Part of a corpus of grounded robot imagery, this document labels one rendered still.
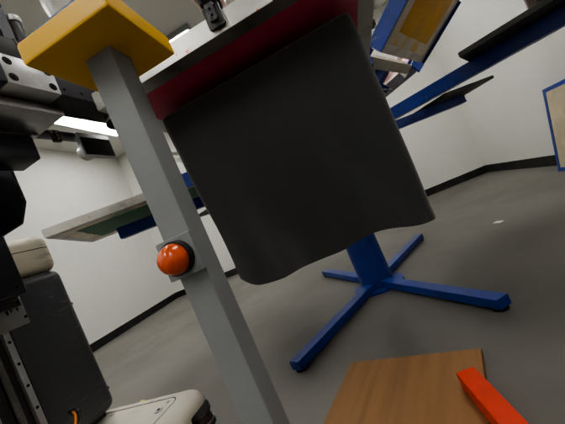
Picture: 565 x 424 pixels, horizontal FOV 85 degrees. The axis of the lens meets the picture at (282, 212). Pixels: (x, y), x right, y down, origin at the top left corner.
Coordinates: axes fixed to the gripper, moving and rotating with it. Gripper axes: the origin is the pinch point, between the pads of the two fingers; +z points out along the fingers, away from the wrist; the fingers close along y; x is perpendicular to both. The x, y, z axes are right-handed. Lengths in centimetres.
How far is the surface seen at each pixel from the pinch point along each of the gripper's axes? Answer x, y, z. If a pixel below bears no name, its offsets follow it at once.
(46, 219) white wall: -380, -280, -98
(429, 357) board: 10, -54, 97
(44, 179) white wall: -380, -299, -158
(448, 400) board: 10, -33, 98
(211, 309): -11.6, 19.6, 44.2
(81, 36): -10.9, 24.0, 9.4
